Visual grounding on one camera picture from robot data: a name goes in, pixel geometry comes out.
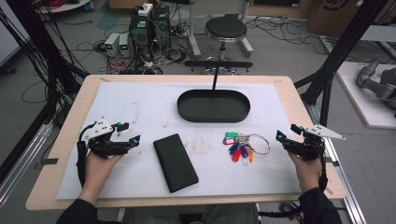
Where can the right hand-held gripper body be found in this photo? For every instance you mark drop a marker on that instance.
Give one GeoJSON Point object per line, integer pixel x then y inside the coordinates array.
{"type": "Point", "coordinates": [311, 146]}

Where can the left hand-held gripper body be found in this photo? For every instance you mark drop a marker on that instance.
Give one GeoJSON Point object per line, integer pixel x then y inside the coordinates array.
{"type": "Point", "coordinates": [99, 146]}

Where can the black wallet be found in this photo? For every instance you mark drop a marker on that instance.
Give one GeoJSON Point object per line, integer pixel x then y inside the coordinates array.
{"type": "Point", "coordinates": [175, 161]}

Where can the black oval tray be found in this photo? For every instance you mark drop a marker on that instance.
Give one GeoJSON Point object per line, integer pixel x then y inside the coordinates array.
{"type": "Point", "coordinates": [213, 109]}

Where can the person's left hand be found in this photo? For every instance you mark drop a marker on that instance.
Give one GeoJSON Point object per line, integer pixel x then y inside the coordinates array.
{"type": "Point", "coordinates": [98, 172]}

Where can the person's right hand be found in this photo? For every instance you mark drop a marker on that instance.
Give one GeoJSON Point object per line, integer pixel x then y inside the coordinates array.
{"type": "Point", "coordinates": [308, 174]}

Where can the white platform board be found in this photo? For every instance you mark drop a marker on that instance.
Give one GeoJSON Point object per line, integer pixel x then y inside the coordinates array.
{"type": "Point", "coordinates": [364, 102]}

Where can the grey power supply unit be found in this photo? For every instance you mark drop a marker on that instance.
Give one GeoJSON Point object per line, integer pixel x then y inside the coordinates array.
{"type": "Point", "coordinates": [111, 43]}
{"type": "Point", "coordinates": [124, 45]}

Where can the black computer tower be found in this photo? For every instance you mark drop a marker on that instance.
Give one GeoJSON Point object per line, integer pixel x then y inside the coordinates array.
{"type": "Point", "coordinates": [140, 35]}
{"type": "Point", "coordinates": [161, 25]}

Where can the black bar stand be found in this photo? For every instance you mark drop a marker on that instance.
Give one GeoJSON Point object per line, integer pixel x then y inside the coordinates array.
{"type": "Point", "coordinates": [218, 64]}

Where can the white metal stand leg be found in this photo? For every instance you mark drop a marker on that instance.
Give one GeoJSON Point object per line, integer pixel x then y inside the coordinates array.
{"type": "Point", "coordinates": [246, 37]}
{"type": "Point", "coordinates": [193, 31]}

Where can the white power strip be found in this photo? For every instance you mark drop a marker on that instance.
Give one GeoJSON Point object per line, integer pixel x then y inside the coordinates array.
{"type": "Point", "coordinates": [145, 9]}

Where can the brown cardboard box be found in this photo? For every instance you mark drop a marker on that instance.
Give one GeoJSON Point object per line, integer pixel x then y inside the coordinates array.
{"type": "Point", "coordinates": [336, 15]}

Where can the black round stool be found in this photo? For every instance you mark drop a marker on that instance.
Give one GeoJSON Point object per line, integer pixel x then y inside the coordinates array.
{"type": "Point", "coordinates": [226, 29]}

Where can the aluminium rail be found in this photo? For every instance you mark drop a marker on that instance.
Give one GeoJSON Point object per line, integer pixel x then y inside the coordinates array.
{"type": "Point", "coordinates": [21, 168]}
{"type": "Point", "coordinates": [345, 174]}

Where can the black metal frame post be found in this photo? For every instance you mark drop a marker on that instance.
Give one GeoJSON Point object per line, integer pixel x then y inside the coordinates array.
{"type": "Point", "coordinates": [339, 53]}

